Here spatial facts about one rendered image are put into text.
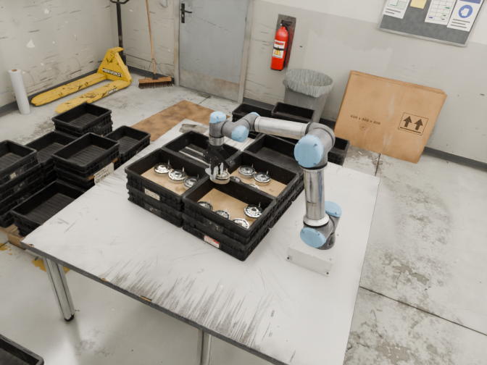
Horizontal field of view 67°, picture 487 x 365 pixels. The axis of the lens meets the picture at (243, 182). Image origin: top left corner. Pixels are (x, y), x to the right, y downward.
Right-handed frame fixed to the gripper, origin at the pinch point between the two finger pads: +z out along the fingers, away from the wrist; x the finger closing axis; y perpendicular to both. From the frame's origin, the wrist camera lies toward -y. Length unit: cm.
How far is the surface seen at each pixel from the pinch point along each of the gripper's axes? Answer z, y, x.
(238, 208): 16.5, -13.1, -4.0
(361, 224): 30, -68, -56
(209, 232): 21.5, -9.9, 16.4
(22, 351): 41, 16, 103
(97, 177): 55, 110, -2
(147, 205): 24.3, 31.8, 19.8
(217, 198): 16.4, 1.1, -3.6
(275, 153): 16, 3, -68
